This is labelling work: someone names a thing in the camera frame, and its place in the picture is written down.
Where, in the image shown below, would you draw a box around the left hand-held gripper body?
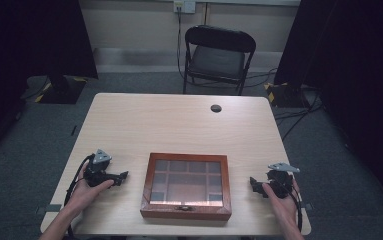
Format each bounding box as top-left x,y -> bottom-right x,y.
83,148 -> 123,188

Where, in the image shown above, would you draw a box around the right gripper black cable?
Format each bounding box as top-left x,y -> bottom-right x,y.
284,181 -> 304,233

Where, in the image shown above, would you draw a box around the black stand base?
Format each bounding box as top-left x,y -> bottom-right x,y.
34,75 -> 88,105
264,82 -> 313,109

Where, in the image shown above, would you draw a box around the person's left hand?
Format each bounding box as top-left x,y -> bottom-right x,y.
66,162 -> 116,212

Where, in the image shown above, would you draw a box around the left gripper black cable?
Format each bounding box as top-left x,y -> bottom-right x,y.
63,153 -> 95,240

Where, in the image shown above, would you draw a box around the wooden glass-lid box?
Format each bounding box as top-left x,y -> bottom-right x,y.
140,152 -> 233,222

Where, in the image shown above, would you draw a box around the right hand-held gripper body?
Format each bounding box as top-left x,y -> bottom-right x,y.
260,162 -> 301,200

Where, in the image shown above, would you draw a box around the black folding chair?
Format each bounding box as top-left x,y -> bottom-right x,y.
182,24 -> 257,97

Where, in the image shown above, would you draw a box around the white wall socket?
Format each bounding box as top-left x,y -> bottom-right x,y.
173,0 -> 197,15

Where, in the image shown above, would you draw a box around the black floor cables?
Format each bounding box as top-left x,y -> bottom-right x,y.
245,67 -> 325,142

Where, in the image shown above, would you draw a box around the black wall cable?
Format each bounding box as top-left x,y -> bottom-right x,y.
176,5 -> 188,81

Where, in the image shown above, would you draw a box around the person's right hand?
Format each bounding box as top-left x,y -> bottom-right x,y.
261,179 -> 302,231

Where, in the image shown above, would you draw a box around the black curtain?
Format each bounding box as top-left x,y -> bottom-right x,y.
273,0 -> 383,214
0,0 -> 99,168

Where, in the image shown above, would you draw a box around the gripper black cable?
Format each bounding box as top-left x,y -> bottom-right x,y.
284,181 -> 304,233
63,153 -> 95,240

